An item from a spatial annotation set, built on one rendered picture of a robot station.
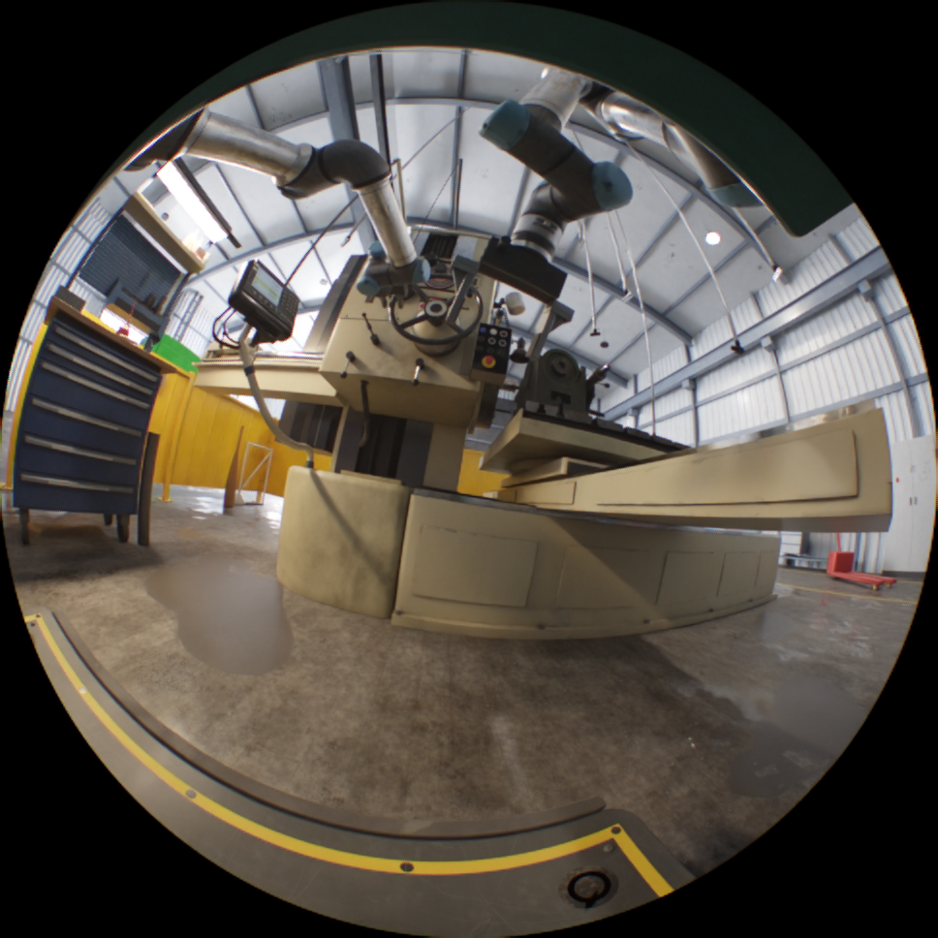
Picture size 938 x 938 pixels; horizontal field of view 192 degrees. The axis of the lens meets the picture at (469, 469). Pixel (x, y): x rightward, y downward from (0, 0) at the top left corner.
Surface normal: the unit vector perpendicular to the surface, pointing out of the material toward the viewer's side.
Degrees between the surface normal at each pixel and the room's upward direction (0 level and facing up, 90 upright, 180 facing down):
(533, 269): 113
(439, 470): 90
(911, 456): 90
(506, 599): 90
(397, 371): 90
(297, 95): 169
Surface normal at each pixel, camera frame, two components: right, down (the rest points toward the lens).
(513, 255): 0.15, 0.31
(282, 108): 0.04, 0.99
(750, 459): -0.98, -0.17
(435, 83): -0.34, 0.93
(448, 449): 0.08, -0.11
